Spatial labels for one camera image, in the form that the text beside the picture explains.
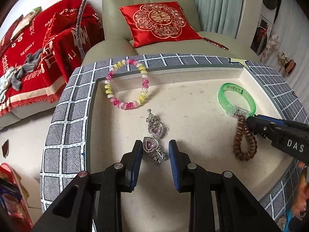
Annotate brown spiral hair tie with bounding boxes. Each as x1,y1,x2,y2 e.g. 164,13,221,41
233,114,258,161

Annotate green plastic bangle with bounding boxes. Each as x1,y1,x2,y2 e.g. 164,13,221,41
217,83,257,118

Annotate silver heart key pendant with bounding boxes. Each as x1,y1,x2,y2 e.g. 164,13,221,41
143,109,169,165

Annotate pink yellow bead bracelet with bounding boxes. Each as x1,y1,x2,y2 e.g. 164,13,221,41
104,59,149,111

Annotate grey jewelry tray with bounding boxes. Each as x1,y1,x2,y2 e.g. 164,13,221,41
87,67,298,231

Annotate person right hand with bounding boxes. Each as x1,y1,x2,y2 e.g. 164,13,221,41
292,161,308,220

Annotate grey checked tablecloth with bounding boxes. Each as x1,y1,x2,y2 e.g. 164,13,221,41
40,53,308,212

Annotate pink slippers rack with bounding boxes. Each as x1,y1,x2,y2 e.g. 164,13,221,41
277,51,296,75

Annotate yellow star sticker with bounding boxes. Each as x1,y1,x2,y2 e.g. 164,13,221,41
230,58,247,67

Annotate lower washing machine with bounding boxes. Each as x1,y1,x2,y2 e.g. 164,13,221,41
250,15,273,56

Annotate washing machine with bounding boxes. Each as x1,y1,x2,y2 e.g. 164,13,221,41
250,15,273,56
260,0,282,24

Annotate white sheer curtain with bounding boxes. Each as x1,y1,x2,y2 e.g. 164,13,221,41
263,0,309,111

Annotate upper washing machine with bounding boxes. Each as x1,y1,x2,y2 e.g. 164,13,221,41
260,0,282,24

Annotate white cloth on sofa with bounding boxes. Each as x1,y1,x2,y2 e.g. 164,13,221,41
0,67,16,103

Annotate teal curtain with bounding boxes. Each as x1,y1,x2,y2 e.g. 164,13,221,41
194,0,243,38

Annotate grey cloth on sofa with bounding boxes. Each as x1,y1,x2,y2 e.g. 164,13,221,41
11,48,42,91

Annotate sofa with red blanket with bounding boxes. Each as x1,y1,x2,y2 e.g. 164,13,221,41
1,0,104,128

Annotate red embroidered cushion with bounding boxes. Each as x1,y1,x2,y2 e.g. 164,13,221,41
119,1,203,48

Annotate sofa throw pillows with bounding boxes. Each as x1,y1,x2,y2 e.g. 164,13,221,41
1,6,41,55

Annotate flexible phone holder stand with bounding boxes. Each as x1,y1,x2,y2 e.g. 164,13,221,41
73,0,95,59

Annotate green recliner armchair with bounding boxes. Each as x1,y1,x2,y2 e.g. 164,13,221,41
83,0,259,64

